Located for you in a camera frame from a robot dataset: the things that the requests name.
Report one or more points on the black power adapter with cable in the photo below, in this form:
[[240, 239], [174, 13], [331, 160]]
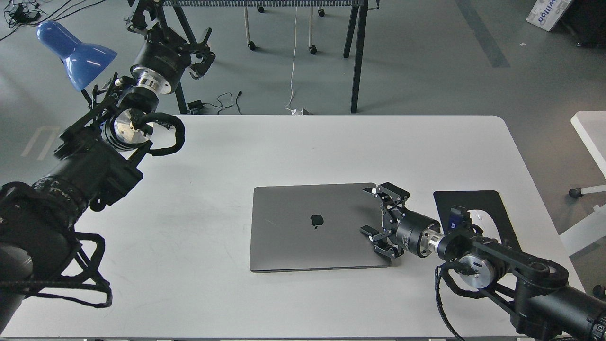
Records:
[[224, 101]]

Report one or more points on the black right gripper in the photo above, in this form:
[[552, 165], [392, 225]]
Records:
[[403, 229]]

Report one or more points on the rolling cart with casters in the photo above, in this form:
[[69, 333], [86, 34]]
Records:
[[319, 11]]

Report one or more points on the blue desk lamp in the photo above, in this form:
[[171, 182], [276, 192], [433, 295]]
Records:
[[83, 62]]

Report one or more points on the white side table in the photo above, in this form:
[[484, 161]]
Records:
[[581, 189]]

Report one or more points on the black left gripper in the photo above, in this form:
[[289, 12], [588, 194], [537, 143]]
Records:
[[164, 57]]

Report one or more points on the grey laptop computer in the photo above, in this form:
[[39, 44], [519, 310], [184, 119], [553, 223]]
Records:
[[313, 227]]

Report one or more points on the black mouse pad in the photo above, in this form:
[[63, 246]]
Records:
[[488, 201]]

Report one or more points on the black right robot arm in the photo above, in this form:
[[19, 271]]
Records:
[[535, 292]]

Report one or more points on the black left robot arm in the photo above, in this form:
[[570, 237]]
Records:
[[98, 166]]

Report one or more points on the white cardboard box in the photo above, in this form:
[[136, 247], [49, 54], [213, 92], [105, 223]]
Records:
[[546, 14]]

